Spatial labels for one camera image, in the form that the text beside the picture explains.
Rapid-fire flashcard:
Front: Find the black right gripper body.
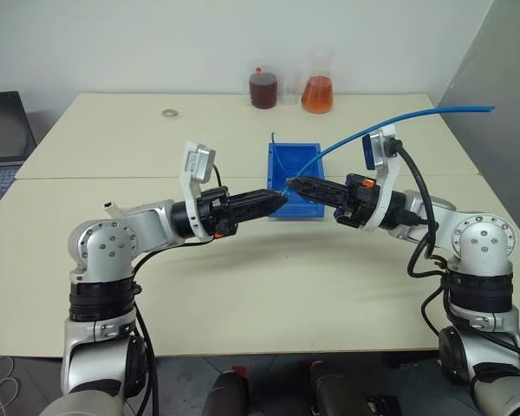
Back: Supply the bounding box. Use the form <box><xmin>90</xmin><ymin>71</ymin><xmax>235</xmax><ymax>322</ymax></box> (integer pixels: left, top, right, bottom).
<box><xmin>333</xmin><ymin>172</ymin><xmax>380</xmax><ymax>230</ymax></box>

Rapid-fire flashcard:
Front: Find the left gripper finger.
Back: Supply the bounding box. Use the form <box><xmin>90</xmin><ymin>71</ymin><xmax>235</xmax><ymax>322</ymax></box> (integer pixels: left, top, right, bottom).
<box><xmin>231</xmin><ymin>202</ymin><xmax>283</xmax><ymax>228</ymax></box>
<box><xmin>227</xmin><ymin>189</ymin><xmax>289</xmax><ymax>211</ymax></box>

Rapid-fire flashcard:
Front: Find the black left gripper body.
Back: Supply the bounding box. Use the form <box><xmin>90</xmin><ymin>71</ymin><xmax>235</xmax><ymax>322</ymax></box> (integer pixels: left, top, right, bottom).
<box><xmin>197</xmin><ymin>185</ymin><xmax>239</xmax><ymax>240</ymax></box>

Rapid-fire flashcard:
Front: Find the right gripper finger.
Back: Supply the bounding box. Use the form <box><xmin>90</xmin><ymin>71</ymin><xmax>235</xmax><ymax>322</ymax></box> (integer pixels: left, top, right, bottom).
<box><xmin>287</xmin><ymin>175</ymin><xmax>351</xmax><ymax>197</ymax></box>
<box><xmin>291</xmin><ymin>187</ymin><xmax>348</xmax><ymax>211</ymax></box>

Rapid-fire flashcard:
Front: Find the long blue cable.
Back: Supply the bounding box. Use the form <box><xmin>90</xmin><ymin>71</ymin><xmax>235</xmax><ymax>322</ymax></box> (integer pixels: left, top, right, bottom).
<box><xmin>295</xmin><ymin>104</ymin><xmax>497</xmax><ymax>180</ymax></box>

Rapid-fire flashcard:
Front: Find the blue plastic bin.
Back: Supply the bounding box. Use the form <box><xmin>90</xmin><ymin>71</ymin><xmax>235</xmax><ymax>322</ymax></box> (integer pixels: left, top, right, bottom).
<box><xmin>265</xmin><ymin>140</ymin><xmax>327</xmax><ymax>221</ymax></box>

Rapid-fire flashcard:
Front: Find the flask with orange liquid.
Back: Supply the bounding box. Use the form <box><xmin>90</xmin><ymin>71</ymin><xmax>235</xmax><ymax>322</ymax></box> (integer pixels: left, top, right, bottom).
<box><xmin>300</xmin><ymin>47</ymin><xmax>335</xmax><ymax>115</ymax></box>

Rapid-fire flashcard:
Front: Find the clear glass beaker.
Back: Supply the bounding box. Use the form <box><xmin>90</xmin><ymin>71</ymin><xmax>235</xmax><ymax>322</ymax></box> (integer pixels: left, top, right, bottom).
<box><xmin>277</xmin><ymin>68</ymin><xmax>301</xmax><ymax>107</ymax></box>

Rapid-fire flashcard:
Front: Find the beaker with dark red liquid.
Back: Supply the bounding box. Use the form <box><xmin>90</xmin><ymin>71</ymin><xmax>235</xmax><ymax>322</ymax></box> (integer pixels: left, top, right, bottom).
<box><xmin>247</xmin><ymin>65</ymin><xmax>280</xmax><ymax>111</ymax></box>

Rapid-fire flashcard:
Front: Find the dark rounded shape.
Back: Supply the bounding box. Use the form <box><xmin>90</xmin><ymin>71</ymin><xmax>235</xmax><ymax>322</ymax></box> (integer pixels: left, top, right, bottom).
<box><xmin>202</xmin><ymin>368</ymin><xmax>251</xmax><ymax>416</ymax></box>
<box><xmin>310</xmin><ymin>361</ymin><xmax>367</xmax><ymax>416</ymax></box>

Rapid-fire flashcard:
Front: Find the grey partition panel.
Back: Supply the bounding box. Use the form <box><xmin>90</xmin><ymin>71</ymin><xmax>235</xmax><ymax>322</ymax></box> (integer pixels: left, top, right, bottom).
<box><xmin>432</xmin><ymin>0</ymin><xmax>520</xmax><ymax>257</ymax></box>

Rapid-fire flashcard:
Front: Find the dark grey laptop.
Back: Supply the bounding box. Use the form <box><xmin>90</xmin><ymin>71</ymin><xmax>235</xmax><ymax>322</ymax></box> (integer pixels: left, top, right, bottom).
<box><xmin>0</xmin><ymin>90</ymin><xmax>38</xmax><ymax>223</ymax></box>

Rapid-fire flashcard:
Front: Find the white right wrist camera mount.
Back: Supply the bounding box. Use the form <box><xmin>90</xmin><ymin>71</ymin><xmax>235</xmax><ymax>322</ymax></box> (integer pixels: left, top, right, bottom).
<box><xmin>361</xmin><ymin>124</ymin><xmax>402</xmax><ymax>234</ymax></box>

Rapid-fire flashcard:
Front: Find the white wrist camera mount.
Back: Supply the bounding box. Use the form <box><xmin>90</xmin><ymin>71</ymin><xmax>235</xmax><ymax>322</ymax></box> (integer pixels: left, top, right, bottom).
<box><xmin>179</xmin><ymin>140</ymin><xmax>218</xmax><ymax>242</ymax></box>
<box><xmin>361</xmin><ymin>124</ymin><xmax>402</xmax><ymax>234</ymax></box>

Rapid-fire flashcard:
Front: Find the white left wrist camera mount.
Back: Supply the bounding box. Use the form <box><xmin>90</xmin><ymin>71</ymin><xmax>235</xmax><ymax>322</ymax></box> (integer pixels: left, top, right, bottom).
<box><xmin>179</xmin><ymin>140</ymin><xmax>218</xmax><ymax>242</ymax></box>

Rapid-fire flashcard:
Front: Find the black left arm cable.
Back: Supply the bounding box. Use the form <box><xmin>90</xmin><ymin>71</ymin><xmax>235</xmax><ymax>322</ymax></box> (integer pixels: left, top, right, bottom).
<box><xmin>127</xmin><ymin>162</ymin><xmax>226</xmax><ymax>416</ymax></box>

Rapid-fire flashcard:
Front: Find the white floor cable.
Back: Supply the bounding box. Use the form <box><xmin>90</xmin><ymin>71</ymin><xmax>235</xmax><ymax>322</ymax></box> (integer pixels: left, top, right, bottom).
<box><xmin>0</xmin><ymin>354</ymin><xmax>19</xmax><ymax>411</ymax></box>

